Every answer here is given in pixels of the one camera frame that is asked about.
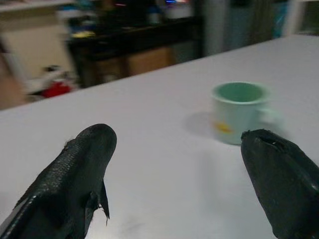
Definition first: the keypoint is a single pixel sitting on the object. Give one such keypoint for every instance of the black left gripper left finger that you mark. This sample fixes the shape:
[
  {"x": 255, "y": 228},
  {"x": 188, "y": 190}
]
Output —
[{"x": 67, "y": 179}]

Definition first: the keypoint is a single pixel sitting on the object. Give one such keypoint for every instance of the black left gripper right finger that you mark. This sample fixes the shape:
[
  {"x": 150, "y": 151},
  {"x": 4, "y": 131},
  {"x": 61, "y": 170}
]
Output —
[{"x": 281, "y": 181}]

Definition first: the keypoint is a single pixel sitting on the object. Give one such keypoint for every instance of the pale green mug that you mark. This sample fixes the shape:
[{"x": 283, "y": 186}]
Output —
[{"x": 236, "y": 117}]

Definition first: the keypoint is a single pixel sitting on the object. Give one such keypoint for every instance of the large cardboard box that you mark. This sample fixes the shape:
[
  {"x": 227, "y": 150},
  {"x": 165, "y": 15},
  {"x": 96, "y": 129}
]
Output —
[{"x": 149, "y": 61}]

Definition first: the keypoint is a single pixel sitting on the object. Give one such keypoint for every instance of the black shelf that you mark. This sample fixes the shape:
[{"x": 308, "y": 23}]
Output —
[{"x": 139, "y": 37}]

